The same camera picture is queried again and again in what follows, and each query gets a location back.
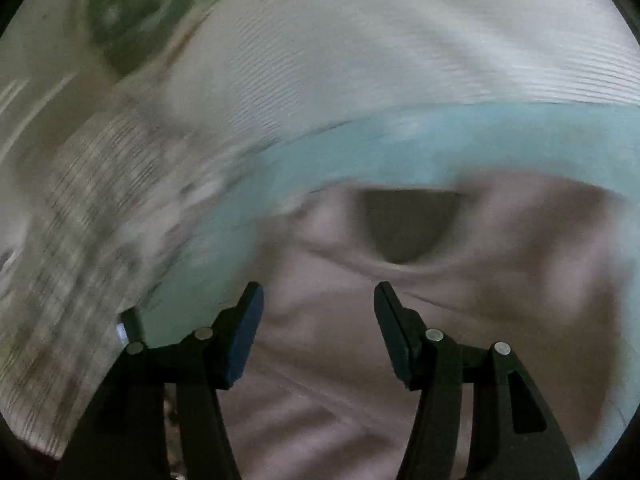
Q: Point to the plaid quilt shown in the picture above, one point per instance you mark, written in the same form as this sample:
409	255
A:
75	220

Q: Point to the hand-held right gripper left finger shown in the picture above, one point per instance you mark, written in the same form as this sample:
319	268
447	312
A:
240	345

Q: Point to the landscape painting gold frame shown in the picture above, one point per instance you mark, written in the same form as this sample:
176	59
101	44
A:
135	10

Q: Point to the white striped pillow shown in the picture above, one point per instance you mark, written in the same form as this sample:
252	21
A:
380	40

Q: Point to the mauve knit garment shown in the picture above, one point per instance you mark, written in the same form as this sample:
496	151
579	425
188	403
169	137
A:
325	310

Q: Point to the teal floral bed sheet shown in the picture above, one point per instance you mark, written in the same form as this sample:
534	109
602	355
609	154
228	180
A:
380	145

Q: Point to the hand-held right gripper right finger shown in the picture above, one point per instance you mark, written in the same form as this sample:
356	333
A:
397	340

